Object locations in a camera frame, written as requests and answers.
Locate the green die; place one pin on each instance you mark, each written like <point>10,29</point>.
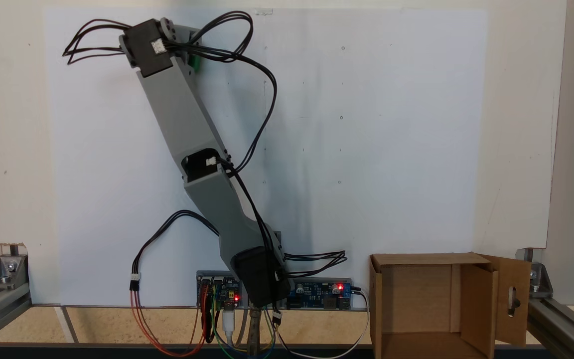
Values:
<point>197,63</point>

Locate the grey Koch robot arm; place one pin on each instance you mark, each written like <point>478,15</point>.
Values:
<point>182,114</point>

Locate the white paper sheet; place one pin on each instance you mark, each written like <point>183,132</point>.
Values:
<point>391,149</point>

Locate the blue power board red LED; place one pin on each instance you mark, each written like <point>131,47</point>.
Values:
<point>317,291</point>

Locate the controller board with jumper pins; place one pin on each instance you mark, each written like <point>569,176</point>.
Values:
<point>219,289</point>

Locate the metal table clamp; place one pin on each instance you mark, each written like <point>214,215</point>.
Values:
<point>255,329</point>

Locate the clear tape strip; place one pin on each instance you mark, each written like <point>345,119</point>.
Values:
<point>263,11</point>

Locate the brown cardboard box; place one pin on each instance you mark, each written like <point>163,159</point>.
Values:
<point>416,299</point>

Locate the metal corner bracket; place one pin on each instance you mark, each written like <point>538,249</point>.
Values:
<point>8,269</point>
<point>538,279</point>

